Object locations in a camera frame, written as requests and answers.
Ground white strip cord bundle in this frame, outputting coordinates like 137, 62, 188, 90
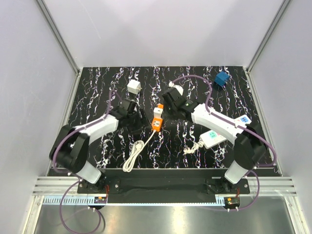
183, 141, 204, 155

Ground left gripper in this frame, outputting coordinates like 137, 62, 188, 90
126, 108, 152, 135

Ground orange power strip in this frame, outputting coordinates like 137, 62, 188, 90
151, 104, 164, 132

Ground white orange-strip cord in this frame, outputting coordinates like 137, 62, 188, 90
122, 130, 157, 173

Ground white USB charger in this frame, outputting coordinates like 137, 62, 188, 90
154, 107, 163, 118

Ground white power strip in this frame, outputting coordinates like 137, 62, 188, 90
199, 115, 252, 149

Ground black marble mat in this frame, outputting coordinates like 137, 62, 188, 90
68, 66, 260, 169

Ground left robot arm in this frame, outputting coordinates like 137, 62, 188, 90
49, 99, 148, 193

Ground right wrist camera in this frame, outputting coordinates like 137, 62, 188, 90
169, 81, 184, 95

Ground slotted cable duct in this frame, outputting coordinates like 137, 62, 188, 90
43, 195, 234, 207

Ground white cube adapter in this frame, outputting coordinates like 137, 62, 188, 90
127, 79, 141, 95

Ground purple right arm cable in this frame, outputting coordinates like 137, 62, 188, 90
170, 74, 277, 212

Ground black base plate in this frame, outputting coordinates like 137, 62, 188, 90
78, 169, 250, 202

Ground blue cube adapter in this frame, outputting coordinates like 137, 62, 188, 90
214, 71, 230, 87

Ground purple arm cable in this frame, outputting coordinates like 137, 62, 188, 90
52, 89, 122, 234
170, 74, 277, 212

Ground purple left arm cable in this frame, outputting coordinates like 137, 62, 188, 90
52, 89, 122, 234

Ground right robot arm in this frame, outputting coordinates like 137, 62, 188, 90
162, 87, 268, 193

